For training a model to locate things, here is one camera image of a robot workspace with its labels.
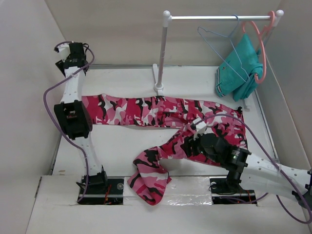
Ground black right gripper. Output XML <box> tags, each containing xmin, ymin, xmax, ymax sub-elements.
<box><xmin>180</xmin><ymin>129</ymin><xmax>220</xmax><ymax>163</ymax></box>

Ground pink camouflage trousers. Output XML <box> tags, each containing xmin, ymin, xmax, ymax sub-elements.
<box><xmin>82</xmin><ymin>94</ymin><xmax>248</xmax><ymax>206</ymax></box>

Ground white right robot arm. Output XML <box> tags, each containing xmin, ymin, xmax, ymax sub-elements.
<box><xmin>184</xmin><ymin>133</ymin><xmax>312</xmax><ymax>207</ymax></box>

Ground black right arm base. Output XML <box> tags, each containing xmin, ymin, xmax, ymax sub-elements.
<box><xmin>209</xmin><ymin>177</ymin><xmax>256</xmax><ymax>205</ymax></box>

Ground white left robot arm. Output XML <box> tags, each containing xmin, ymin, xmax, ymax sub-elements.
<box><xmin>54</xmin><ymin>42</ymin><xmax>109</xmax><ymax>195</ymax></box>

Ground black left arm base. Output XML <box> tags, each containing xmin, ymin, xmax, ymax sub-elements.
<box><xmin>78</xmin><ymin>177</ymin><xmax>124</xmax><ymax>205</ymax></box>

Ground pink plastic hanger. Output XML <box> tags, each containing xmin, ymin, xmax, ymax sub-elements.
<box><xmin>242</xmin><ymin>11</ymin><xmax>276</xmax><ymax>84</ymax></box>

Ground teal garment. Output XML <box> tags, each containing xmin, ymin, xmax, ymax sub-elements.
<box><xmin>215</xmin><ymin>34</ymin><xmax>263</xmax><ymax>101</ymax></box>

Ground white clothes rack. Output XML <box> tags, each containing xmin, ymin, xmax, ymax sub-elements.
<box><xmin>152</xmin><ymin>10</ymin><xmax>284</xmax><ymax>95</ymax></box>

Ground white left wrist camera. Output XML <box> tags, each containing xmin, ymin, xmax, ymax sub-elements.
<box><xmin>54</xmin><ymin>44</ymin><xmax>70</xmax><ymax>61</ymax></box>

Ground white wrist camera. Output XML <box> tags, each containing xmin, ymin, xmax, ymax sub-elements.
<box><xmin>191</xmin><ymin>118</ymin><xmax>207</xmax><ymax>140</ymax></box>
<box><xmin>54</xmin><ymin>44</ymin><xmax>70</xmax><ymax>61</ymax></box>

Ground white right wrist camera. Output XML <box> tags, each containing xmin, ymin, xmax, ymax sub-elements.
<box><xmin>191</xmin><ymin>118</ymin><xmax>207</xmax><ymax>140</ymax></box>

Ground blue wire hanger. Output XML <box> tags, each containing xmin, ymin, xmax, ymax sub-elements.
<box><xmin>197</xmin><ymin>15</ymin><xmax>249</xmax><ymax>83</ymax></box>

